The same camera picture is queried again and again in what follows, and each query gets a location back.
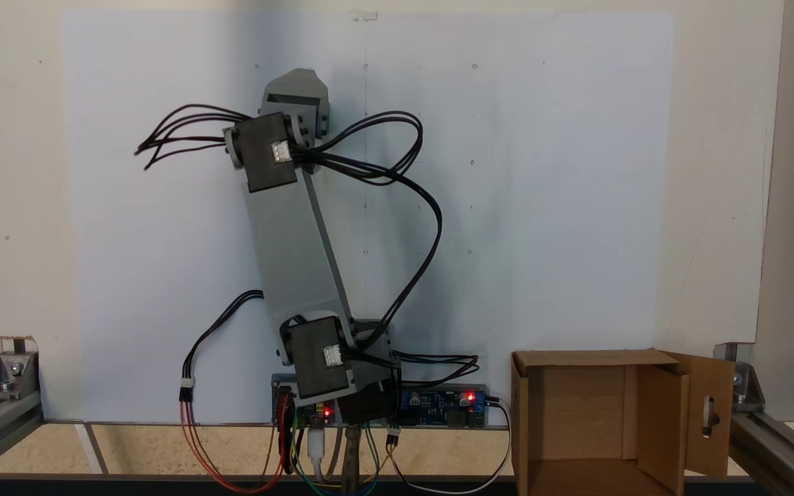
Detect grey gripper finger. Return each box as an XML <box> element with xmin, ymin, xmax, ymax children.
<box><xmin>292</xmin><ymin>101</ymin><xmax>334</xmax><ymax>149</ymax></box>

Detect grey board mounting plate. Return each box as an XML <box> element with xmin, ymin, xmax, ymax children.
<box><xmin>270</xmin><ymin>374</ymin><xmax>490</xmax><ymax>431</ymax></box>

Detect black circuit board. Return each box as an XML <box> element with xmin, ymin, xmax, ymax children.
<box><xmin>273</xmin><ymin>378</ymin><xmax>337</xmax><ymax>424</ymax></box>

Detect blue circuit board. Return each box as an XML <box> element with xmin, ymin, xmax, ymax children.
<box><xmin>397</xmin><ymin>387</ymin><xmax>489</xmax><ymax>429</ymax></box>

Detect brown cardboard box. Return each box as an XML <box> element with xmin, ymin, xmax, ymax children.
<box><xmin>511</xmin><ymin>348</ymin><xmax>737</xmax><ymax>496</ymax></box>

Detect black servo cable bundle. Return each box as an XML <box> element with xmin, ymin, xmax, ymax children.
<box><xmin>297</xmin><ymin>112</ymin><xmax>443</xmax><ymax>345</ymax></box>
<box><xmin>389</xmin><ymin>350</ymin><xmax>480</xmax><ymax>388</ymax></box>
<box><xmin>134</xmin><ymin>103</ymin><xmax>253</xmax><ymax>172</ymax></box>

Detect black cable with white plug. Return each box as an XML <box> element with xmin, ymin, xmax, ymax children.
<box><xmin>179</xmin><ymin>289</ymin><xmax>265</xmax><ymax>404</ymax></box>

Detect white USB cable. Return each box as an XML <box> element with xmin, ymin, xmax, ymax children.
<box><xmin>307</xmin><ymin>426</ymin><xmax>330</xmax><ymax>483</ymax></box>

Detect orange and red wires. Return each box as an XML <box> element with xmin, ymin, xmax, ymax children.
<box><xmin>180</xmin><ymin>400</ymin><xmax>291</xmax><ymax>494</ymax></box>

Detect thin black and white cable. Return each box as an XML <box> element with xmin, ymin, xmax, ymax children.
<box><xmin>387</xmin><ymin>396</ymin><xmax>513</xmax><ymax>495</ymax></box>

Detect metal corner bracket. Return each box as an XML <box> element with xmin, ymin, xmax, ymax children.
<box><xmin>0</xmin><ymin>335</ymin><xmax>41</xmax><ymax>402</ymax></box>
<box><xmin>713</xmin><ymin>342</ymin><xmax>764</xmax><ymax>414</ymax></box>

